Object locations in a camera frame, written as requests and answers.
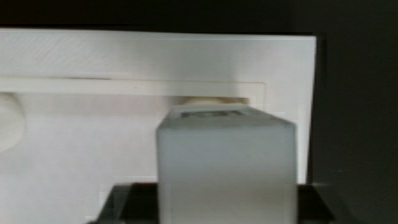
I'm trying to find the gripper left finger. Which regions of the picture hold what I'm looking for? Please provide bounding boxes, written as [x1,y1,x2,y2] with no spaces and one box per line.
[88,183,160,224]

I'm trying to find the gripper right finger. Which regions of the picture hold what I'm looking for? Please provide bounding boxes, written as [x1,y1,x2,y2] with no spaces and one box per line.
[297,185,356,224]

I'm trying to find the white table leg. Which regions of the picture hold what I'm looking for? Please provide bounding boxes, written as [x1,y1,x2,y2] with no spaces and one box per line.
[157,104,297,224]

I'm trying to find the white square tabletop part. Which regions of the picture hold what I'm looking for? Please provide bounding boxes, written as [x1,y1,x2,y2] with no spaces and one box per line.
[0,77,265,224]

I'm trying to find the white U-shaped obstacle fence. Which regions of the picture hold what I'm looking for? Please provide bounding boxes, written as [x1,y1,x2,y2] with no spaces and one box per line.
[0,28,317,181]

